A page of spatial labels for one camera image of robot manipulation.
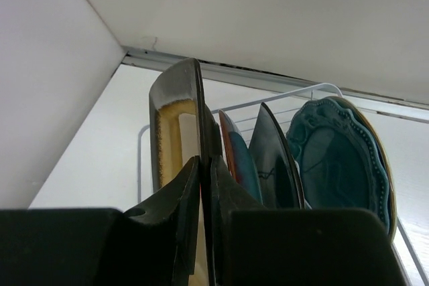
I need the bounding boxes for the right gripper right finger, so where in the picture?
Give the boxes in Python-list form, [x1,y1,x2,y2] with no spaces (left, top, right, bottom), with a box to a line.
[208,157,406,285]

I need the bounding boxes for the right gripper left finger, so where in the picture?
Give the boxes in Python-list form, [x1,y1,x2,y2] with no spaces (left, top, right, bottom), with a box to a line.
[1,157,200,285]

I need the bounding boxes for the teal square plate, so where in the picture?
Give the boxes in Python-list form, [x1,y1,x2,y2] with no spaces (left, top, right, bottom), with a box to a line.
[249,102,305,209]

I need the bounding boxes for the dark blue round plate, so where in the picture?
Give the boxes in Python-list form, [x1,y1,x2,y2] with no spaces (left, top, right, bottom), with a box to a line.
[218,110,263,204]

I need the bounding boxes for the teal scalloped plate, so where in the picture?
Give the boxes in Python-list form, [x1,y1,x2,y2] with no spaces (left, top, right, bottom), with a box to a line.
[286,97,394,234]

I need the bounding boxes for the brown square plate black rim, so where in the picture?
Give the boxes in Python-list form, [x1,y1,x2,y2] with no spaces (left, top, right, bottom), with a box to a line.
[149,58,221,285]

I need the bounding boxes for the light green floral plate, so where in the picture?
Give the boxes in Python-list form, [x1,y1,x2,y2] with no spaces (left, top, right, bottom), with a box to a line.
[334,96,398,242]

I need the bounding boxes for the clear white dish rack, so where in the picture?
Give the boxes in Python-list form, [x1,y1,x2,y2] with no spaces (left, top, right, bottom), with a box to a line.
[137,83,428,285]

